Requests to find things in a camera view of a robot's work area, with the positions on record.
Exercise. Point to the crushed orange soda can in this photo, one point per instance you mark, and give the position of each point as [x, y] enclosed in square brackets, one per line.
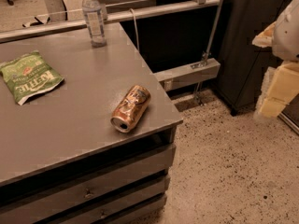
[131, 108]

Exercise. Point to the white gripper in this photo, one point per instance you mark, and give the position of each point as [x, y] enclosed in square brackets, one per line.
[287, 34]

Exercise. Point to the grey drawer cabinet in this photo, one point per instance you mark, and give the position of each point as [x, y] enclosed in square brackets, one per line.
[64, 180]

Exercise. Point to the green jalapeno chip bag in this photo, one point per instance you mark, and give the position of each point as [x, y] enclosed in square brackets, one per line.
[28, 76]

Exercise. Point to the clear blue plastic water bottle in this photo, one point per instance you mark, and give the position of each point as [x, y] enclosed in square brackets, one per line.
[93, 17]

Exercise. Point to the grey metal rail frame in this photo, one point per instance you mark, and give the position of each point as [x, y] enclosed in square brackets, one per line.
[136, 49]

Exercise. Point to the dark cabinet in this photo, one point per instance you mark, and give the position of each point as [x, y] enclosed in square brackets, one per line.
[243, 64]

